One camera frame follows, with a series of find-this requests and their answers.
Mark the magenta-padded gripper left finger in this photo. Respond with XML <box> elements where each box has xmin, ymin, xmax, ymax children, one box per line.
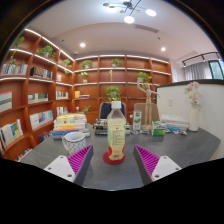
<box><xmin>43</xmin><ymin>144</ymin><xmax>95</xmax><ymax>187</ymax></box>

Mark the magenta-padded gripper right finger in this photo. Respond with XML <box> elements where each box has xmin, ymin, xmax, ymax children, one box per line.
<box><xmin>133</xmin><ymin>144</ymin><xmax>183</xmax><ymax>187</ymax></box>

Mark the clear bottle with yellow drink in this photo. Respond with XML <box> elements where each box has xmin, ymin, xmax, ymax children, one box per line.
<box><xmin>106</xmin><ymin>100</ymin><xmax>127</xmax><ymax>162</ymax></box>

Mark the white patterned mug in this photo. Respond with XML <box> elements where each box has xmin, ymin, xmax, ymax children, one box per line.
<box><xmin>61</xmin><ymin>131</ymin><xmax>87</xmax><ymax>155</ymax></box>

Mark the small green white box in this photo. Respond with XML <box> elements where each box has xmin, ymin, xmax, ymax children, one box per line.
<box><xmin>151</xmin><ymin>120</ymin><xmax>167</xmax><ymax>137</ymax></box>

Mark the stack of colourful books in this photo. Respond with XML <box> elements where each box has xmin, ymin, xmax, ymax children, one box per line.
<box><xmin>51</xmin><ymin>113</ymin><xmax>90</xmax><ymax>139</ymax></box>

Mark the stack of white papers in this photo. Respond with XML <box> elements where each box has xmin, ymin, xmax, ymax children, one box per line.
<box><xmin>160</xmin><ymin>114</ymin><xmax>190</xmax><ymax>130</ymax></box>

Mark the flat round red coaster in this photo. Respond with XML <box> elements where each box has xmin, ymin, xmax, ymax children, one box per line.
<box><xmin>102</xmin><ymin>151</ymin><xmax>126</xmax><ymax>165</ymax></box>

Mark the tall green white carton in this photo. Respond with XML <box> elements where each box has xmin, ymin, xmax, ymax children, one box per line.
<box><xmin>132</xmin><ymin>109</ymin><xmax>143</xmax><ymax>131</ymax></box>

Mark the stack of dark books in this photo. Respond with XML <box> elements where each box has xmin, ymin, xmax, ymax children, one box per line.
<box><xmin>92</xmin><ymin>118</ymin><xmax>132</xmax><ymax>136</ymax></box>

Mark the white vase with pink flowers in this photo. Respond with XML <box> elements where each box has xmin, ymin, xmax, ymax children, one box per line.
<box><xmin>184</xmin><ymin>81</ymin><xmax>203</xmax><ymax>132</ymax></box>

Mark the tan chair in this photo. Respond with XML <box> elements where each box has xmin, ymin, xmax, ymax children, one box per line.
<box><xmin>133</xmin><ymin>102</ymin><xmax>160</xmax><ymax>126</ymax></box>

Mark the wooden artist mannequin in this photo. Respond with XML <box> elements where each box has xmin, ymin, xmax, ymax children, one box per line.
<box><xmin>136</xmin><ymin>81</ymin><xmax>160</xmax><ymax>131</ymax></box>

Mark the wooden shelf unit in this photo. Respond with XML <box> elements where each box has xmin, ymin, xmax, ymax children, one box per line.
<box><xmin>0</xmin><ymin>27</ymin><xmax>173</xmax><ymax>163</ymax></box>

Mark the grey sheer curtain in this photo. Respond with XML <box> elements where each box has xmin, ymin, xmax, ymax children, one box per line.
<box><xmin>183</xmin><ymin>61</ymin><xmax>213</xmax><ymax>82</ymax></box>

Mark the window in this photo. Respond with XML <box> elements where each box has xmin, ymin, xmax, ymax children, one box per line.
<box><xmin>209</xmin><ymin>59</ymin><xmax>224</xmax><ymax>80</ymax></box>

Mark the ceiling air vent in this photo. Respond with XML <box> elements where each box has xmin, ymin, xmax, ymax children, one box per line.
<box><xmin>134</xmin><ymin>24</ymin><xmax>160</xmax><ymax>34</ymax></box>

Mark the branched ceiling lamp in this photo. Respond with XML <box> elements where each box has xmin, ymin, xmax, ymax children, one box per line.
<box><xmin>102</xmin><ymin>0</ymin><xmax>158</xmax><ymax>25</ymax></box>

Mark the black track light rail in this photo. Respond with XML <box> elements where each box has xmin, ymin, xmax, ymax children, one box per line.
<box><xmin>181</xmin><ymin>51</ymin><xmax>221</xmax><ymax>67</ymax></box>

